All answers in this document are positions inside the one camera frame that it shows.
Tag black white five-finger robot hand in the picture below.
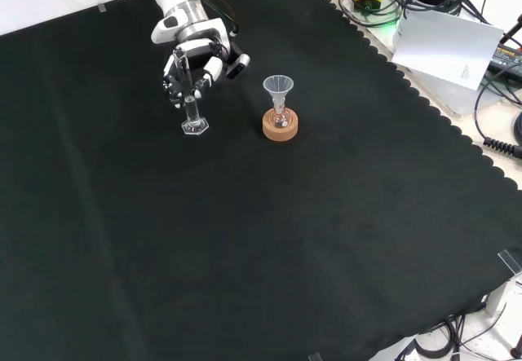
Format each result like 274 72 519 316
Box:
150 14 232 110

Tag black power adapter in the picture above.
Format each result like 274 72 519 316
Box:
486 44 522 73

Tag clear round-bottom flask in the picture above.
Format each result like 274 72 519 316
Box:
269 100 292 129

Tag black tripod leg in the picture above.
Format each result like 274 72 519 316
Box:
498 13 522 45

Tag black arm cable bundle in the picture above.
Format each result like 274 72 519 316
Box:
183 0 241 38

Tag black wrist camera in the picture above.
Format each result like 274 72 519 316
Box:
224 52 252 81

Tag black coiled cable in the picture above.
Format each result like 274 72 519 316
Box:
474 71 522 159

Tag black bench cloth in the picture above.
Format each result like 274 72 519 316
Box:
0 0 522 361

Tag clear plastic funnel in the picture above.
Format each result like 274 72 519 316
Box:
262 74 294 112

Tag brown cork ring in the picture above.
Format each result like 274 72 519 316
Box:
261 108 300 143

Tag black floor cables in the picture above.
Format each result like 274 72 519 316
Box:
394 314 522 361

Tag clear glass graduated cylinder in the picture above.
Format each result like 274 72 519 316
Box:
172 47 210 136

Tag white bench post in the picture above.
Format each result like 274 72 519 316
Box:
484 278 522 318

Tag pale white board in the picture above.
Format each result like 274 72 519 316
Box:
391 9 506 91

